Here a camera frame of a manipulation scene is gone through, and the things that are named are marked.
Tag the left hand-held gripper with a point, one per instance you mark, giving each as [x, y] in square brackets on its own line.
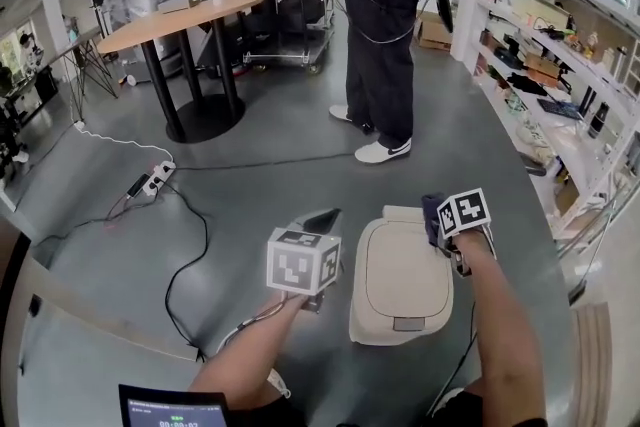
[290, 265]

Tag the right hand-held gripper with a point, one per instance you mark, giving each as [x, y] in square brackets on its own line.
[462, 212]

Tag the dark purple cloth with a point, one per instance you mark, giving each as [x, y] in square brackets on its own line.
[431, 220]

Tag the beige plastic trash bin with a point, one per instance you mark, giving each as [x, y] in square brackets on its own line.
[400, 275]

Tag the person's left forearm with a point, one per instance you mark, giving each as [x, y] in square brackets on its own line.
[240, 350]

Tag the person's right forearm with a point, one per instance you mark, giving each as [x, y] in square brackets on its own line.
[500, 340]

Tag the person's white sneaker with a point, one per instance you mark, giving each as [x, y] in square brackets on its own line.
[447, 400]
[342, 112]
[280, 382]
[382, 151]

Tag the floor squeegee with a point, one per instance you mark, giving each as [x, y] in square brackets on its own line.
[577, 290]

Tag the dark keyboard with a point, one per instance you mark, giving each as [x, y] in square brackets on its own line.
[560, 108]

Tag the person's left white sneaker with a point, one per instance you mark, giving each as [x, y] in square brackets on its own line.
[280, 382]

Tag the brown box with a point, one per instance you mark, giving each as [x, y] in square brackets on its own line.
[541, 67]

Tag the white power strip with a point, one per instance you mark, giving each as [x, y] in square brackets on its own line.
[160, 176]

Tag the white shelving unit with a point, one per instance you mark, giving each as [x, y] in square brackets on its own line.
[575, 75]

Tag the cardboard box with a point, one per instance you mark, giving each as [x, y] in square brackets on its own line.
[432, 32]

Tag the black phone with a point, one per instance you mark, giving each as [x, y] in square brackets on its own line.
[137, 186]

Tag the person's right white sneaker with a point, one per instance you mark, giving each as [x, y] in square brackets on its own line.
[447, 400]

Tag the black wheeled cart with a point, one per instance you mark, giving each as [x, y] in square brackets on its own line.
[300, 10]

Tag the black tablet screen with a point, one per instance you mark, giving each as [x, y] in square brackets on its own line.
[170, 410]

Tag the round wooden table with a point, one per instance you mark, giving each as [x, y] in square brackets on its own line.
[175, 17]

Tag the white desk brown top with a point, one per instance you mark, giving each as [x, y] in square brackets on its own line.
[75, 305]

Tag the flat white box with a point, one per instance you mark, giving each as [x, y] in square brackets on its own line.
[177, 5]

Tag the black folding table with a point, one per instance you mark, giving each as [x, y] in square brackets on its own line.
[85, 60]

